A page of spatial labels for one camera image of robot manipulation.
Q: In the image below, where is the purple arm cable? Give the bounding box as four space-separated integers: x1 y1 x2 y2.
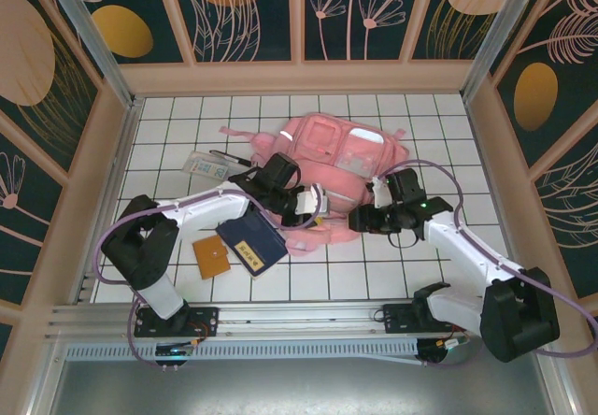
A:
373 160 598 369
95 185 328 372

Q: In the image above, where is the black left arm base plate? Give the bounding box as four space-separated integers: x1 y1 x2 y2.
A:
134 306 221 340

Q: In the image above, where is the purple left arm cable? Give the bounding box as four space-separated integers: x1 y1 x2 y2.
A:
95 185 328 372

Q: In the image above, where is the dark blue book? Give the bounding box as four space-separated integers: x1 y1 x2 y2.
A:
215 208 289 280

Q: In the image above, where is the black marker pen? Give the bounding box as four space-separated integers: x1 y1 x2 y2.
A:
209 149 253 166

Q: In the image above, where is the tan leather wallet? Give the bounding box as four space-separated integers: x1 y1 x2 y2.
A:
192 236 233 279

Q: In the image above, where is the aluminium mounting rail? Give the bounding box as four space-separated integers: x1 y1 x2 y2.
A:
45 296 557 341

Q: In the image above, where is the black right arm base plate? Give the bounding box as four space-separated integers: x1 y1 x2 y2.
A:
381 301 468 336

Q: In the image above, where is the pink backpack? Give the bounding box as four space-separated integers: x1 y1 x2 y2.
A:
219 111 407 256

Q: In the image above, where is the clear plastic pencil case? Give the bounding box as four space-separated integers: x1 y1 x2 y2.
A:
181 150 235 180

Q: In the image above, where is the aluminium frame post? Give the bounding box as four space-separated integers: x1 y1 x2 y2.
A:
39 0 141 107
460 0 548 99

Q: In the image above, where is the grey slotted cable duct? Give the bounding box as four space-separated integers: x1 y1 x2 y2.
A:
64 339 424 364

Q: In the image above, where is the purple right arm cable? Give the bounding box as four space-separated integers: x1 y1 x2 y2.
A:
373 160 598 369

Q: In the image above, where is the aluminium side rail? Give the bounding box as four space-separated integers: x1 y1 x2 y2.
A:
74 99 144 304

